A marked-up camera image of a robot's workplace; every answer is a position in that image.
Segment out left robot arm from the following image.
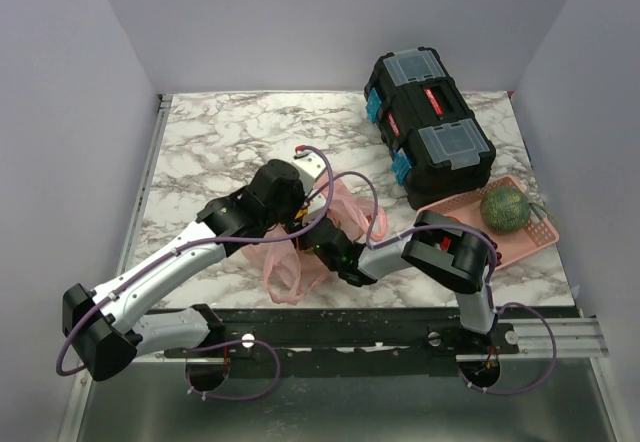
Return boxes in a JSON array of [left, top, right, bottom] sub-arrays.
[[62, 152, 325, 381]]

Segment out green fake melon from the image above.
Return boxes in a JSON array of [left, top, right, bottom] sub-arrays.
[[480, 186, 531, 234]]

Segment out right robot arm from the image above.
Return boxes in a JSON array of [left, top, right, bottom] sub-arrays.
[[296, 210, 501, 354]]

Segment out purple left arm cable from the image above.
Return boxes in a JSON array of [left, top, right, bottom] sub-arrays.
[[55, 145, 336, 377]]

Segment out dark red fake grapes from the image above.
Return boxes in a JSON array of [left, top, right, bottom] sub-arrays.
[[491, 241, 502, 266]]

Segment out black plastic toolbox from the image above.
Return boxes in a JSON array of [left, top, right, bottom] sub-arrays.
[[364, 47, 496, 209]]

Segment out black mounting rail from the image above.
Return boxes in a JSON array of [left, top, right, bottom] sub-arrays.
[[164, 306, 521, 379]]

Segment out pink plastic bag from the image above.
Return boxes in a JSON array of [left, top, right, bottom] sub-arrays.
[[241, 171, 388, 305]]

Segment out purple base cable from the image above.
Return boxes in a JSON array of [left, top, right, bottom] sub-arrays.
[[184, 339, 282, 403], [457, 302, 558, 397]]

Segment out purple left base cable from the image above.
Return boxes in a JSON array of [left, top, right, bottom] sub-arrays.
[[184, 339, 282, 403]]

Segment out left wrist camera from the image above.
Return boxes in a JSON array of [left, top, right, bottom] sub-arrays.
[[291, 148, 326, 195]]

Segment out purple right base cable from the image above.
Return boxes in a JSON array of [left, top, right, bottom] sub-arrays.
[[457, 302, 558, 397]]

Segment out pink plastic basket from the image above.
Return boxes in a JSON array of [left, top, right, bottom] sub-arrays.
[[421, 175, 559, 270]]

